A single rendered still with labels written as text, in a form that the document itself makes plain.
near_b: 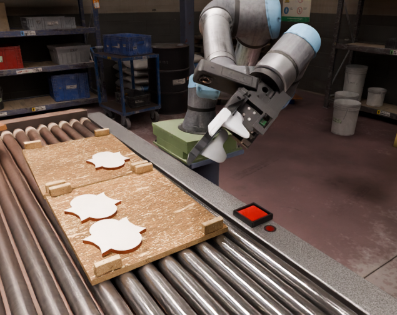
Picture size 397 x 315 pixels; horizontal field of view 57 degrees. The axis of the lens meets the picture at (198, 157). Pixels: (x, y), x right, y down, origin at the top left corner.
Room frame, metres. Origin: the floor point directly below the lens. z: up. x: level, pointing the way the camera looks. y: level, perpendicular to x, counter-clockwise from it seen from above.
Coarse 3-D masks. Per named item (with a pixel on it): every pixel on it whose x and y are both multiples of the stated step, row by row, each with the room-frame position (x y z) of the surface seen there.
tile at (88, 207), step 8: (72, 200) 0.88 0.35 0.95; (80, 200) 0.88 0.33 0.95; (88, 200) 0.88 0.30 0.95; (96, 200) 0.88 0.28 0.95; (104, 200) 0.88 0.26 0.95; (112, 200) 0.88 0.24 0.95; (72, 208) 0.84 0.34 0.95; (80, 208) 0.84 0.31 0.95; (88, 208) 0.84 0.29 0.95; (96, 208) 0.84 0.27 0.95; (104, 208) 0.84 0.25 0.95; (112, 208) 0.84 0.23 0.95; (80, 216) 0.80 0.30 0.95; (88, 216) 0.80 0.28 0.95; (96, 216) 0.80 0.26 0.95; (104, 216) 0.80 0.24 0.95; (112, 216) 0.81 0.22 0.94
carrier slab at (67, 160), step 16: (64, 144) 1.33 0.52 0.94; (80, 144) 1.33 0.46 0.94; (96, 144) 1.33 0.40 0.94; (112, 144) 1.33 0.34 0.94; (32, 160) 1.18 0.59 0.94; (48, 160) 1.18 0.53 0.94; (64, 160) 1.18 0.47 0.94; (80, 160) 1.18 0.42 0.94; (48, 176) 1.05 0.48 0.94; (64, 176) 1.05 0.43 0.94; (80, 176) 1.05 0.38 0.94; (96, 176) 1.05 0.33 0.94; (112, 176) 1.05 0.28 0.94
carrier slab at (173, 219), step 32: (96, 192) 0.94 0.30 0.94; (128, 192) 0.94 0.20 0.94; (160, 192) 0.94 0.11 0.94; (64, 224) 0.78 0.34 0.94; (160, 224) 0.78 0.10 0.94; (192, 224) 0.78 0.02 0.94; (224, 224) 0.78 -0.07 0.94; (96, 256) 0.65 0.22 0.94; (128, 256) 0.65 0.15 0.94; (160, 256) 0.66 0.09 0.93
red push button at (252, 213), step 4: (248, 208) 0.87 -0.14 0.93; (252, 208) 0.87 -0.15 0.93; (256, 208) 0.87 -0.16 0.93; (240, 212) 0.84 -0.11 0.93; (244, 212) 0.84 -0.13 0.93; (248, 212) 0.84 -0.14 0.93; (252, 212) 0.84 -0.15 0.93; (256, 212) 0.84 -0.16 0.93; (260, 212) 0.84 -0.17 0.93; (264, 212) 0.84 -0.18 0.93; (248, 216) 0.83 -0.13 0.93; (252, 216) 0.83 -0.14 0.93; (256, 216) 0.83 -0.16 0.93; (260, 216) 0.83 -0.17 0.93; (252, 220) 0.81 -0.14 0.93
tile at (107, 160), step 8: (104, 152) 1.22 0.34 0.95; (112, 152) 1.22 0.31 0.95; (88, 160) 1.15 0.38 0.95; (96, 160) 1.15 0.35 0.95; (104, 160) 1.15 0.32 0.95; (112, 160) 1.15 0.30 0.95; (120, 160) 1.15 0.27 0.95; (128, 160) 1.17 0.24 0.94; (96, 168) 1.09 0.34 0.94; (104, 168) 1.10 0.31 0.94; (112, 168) 1.10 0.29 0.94; (120, 168) 1.11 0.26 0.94
